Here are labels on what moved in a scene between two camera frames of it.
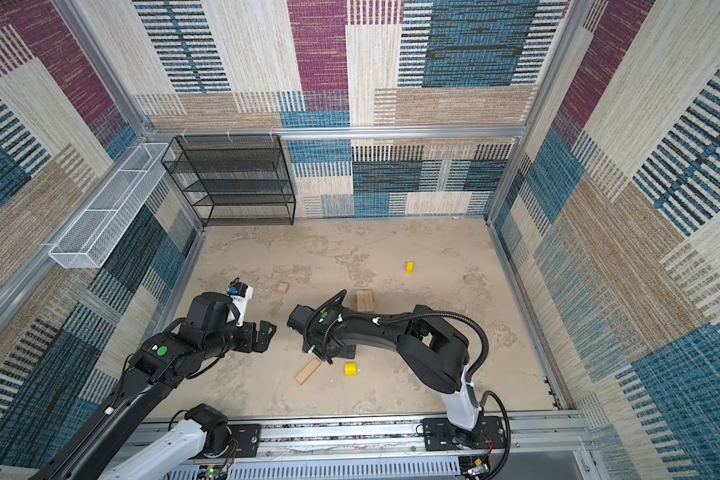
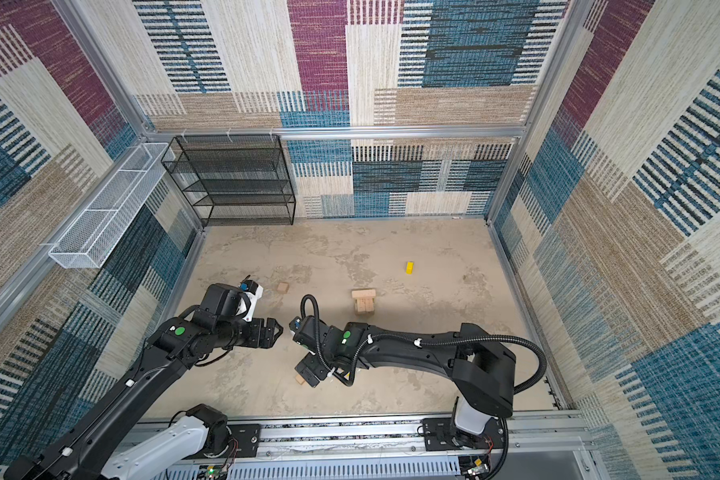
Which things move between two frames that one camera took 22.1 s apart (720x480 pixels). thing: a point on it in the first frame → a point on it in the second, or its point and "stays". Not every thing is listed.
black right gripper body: (346, 350) → (313, 363)
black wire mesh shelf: (234, 180) stays
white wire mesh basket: (94, 237) stays
